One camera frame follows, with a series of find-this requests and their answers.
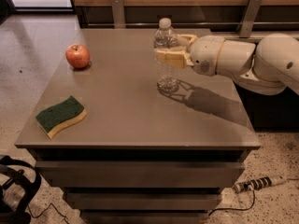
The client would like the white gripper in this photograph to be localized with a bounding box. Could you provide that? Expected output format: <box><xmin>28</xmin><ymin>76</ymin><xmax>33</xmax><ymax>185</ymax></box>
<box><xmin>154</xmin><ymin>35</ymin><xmax>224</xmax><ymax>77</ymax></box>

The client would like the clear plastic water bottle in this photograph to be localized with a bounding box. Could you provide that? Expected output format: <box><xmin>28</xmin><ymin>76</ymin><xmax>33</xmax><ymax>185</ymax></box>
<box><xmin>153</xmin><ymin>18</ymin><xmax>178</xmax><ymax>93</ymax></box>

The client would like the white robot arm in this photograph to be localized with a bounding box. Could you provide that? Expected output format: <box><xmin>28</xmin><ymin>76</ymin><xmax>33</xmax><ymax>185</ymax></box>
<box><xmin>154</xmin><ymin>34</ymin><xmax>299</xmax><ymax>95</ymax></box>

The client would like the green and yellow sponge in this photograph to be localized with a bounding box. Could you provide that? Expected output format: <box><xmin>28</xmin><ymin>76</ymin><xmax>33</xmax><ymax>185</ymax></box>
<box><xmin>36</xmin><ymin>96</ymin><xmax>87</xmax><ymax>139</ymax></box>

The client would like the red apple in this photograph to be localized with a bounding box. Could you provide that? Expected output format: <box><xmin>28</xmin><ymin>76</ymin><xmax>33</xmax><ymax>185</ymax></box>
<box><xmin>65</xmin><ymin>44</ymin><xmax>90</xmax><ymax>69</ymax></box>

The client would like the grey drawer cabinet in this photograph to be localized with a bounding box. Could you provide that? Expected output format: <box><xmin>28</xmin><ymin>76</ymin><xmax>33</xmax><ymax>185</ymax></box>
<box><xmin>16</xmin><ymin>29</ymin><xmax>259</xmax><ymax>224</ymax></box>

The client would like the white power strip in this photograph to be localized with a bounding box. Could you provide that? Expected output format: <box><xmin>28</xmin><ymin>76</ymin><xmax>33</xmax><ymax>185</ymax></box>
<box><xmin>233</xmin><ymin>175</ymin><xmax>287</xmax><ymax>193</ymax></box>

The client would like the right metal bracket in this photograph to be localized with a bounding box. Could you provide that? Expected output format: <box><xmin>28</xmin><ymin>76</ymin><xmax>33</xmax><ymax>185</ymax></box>
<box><xmin>237</xmin><ymin>0</ymin><xmax>263</xmax><ymax>38</ymax></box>

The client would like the metal bracket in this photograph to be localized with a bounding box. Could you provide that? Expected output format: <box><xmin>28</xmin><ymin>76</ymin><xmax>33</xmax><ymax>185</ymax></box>
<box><xmin>111</xmin><ymin>0</ymin><xmax>126</xmax><ymax>29</ymax></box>
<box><xmin>237</xmin><ymin>0</ymin><xmax>263</xmax><ymax>38</ymax></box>

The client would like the left metal bracket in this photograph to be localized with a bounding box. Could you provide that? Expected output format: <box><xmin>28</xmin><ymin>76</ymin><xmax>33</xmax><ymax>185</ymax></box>
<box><xmin>111</xmin><ymin>0</ymin><xmax>126</xmax><ymax>29</ymax></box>

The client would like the black power cable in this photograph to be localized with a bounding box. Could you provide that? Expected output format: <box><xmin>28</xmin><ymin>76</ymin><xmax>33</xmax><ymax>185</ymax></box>
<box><xmin>207</xmin><ymin>189</ymin><xmax>257</xmax><ymax>217</ymax></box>

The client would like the thin black floor cable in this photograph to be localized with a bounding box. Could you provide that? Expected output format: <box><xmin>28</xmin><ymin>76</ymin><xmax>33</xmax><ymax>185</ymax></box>
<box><xmin>27</xmin><ymin>202</ymin><xmax>71</xmax><ymax>224</ymax></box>

